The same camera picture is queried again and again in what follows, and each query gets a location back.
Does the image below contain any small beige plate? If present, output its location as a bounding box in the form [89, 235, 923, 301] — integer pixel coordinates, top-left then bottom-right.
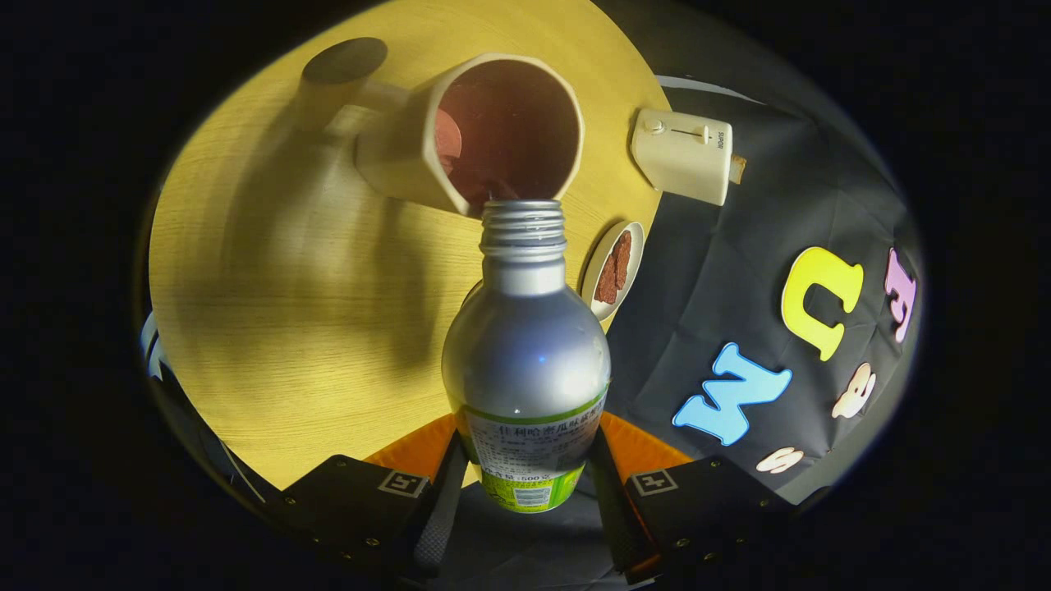
[581, 221, 645, 322]

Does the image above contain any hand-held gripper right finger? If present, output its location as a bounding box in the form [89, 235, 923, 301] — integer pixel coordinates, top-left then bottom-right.
[588, 410, 796, 585]

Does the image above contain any silver bottle green label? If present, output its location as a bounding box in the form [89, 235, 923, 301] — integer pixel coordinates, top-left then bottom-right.
[441, 199, 613, 515]

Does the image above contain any wooden table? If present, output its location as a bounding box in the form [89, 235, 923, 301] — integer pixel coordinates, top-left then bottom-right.
[149, 0, 674, 492]

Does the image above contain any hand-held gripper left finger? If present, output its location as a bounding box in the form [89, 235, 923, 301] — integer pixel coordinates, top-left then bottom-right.
[263, 412, 470, 580]

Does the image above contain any cream white toaster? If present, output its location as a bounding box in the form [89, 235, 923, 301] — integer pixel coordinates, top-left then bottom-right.
[630, 108, 733, 207]

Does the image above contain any beige cup wooden handle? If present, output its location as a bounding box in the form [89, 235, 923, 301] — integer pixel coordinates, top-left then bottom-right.
[294, 37, 585, 218]

